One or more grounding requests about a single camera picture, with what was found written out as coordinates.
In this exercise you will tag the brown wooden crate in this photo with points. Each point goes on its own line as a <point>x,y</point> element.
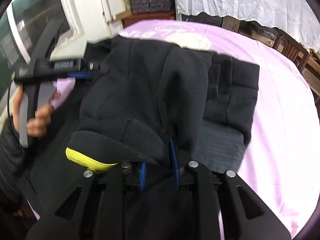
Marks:
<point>231,23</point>

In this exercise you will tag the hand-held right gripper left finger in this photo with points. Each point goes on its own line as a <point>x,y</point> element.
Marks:
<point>143,177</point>

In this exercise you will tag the white leaning board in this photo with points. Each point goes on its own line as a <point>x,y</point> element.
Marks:
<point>110,0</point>

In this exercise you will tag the purple printed blanket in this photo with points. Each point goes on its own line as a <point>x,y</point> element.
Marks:
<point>275,130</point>

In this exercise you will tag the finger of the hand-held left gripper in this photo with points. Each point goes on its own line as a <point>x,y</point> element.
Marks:
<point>80,75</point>
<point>98,67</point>

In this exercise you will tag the white framed window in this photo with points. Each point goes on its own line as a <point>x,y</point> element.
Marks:
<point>30,10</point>

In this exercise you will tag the person's left forearm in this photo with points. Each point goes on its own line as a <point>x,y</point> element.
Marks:
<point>10,160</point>

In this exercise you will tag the black hooded zip jacket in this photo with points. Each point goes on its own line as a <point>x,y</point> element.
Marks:
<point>150,80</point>

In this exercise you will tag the dark wooden chair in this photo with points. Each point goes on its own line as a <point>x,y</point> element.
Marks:
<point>290,47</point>

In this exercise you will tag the white lace curtain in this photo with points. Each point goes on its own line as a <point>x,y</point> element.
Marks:
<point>250,0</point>

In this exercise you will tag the person's left hand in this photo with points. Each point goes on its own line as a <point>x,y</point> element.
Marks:
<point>40,125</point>

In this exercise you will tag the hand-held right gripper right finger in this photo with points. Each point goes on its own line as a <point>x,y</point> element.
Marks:
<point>175,165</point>

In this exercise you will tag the dark storage box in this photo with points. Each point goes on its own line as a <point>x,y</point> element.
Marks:
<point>200,19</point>

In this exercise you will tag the low wooden cabinet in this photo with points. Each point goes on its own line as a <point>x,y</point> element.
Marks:
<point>150,18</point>

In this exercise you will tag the wooden shelf with woven mats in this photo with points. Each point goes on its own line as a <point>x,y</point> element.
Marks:
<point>311,72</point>

